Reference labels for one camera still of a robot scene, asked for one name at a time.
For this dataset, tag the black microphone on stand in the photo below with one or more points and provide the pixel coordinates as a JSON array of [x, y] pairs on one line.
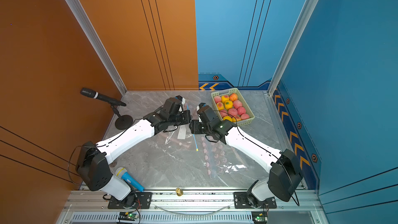
[[123, 121]]

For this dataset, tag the brass knob on rail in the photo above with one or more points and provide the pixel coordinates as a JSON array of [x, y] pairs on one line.
[[179, 192]]

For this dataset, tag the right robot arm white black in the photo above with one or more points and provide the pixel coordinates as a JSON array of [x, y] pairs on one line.
[[283, 167]]

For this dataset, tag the right green circuit board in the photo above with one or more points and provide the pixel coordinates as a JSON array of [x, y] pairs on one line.
[[259, 218]]

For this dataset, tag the pink-dotted zip bag near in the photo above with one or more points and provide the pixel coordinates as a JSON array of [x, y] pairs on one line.
[[220, 159]]

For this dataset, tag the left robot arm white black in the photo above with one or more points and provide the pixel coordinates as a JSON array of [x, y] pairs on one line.
[[94, 159]]

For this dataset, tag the clear blue-zipper zip bag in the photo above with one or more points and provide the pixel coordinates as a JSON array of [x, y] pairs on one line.
[[183, 138]]

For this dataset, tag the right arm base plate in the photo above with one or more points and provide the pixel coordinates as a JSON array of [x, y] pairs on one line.
[[245, 200]]

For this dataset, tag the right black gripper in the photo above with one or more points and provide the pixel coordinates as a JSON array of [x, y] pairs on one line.
[[195, 126]]

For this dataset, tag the green circuit board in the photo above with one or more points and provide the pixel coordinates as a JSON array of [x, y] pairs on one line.
[[259, 218], [128, 217]]

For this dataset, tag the green plastic fruit basket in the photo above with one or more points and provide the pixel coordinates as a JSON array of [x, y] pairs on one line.
[[245, 114]]

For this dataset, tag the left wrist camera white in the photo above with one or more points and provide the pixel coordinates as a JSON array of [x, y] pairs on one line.
[[182, 99]]

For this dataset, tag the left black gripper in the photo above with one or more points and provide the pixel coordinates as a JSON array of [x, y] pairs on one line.
[[186, 114]]

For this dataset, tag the aluminium front rail frame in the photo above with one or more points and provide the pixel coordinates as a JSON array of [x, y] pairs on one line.
[[195, 206]]

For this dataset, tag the pink peach basket centre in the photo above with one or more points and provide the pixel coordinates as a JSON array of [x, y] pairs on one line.
[[233, 112]]

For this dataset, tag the blue handheld microphone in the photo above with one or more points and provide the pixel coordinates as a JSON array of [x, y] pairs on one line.
[[123, 174]]

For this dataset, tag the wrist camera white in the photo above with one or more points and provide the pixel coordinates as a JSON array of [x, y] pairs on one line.
[[182, 99], [200, 106]]

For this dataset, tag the pink red peach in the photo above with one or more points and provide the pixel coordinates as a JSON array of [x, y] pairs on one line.
[[223, 113]]

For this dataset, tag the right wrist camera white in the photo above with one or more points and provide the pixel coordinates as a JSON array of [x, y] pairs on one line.
[[200, 106]]

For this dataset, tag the left green circuit board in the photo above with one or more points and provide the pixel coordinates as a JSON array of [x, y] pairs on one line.
[[128, 217]]

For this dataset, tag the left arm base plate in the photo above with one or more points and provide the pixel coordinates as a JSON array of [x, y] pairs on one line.
[[143, 199]]

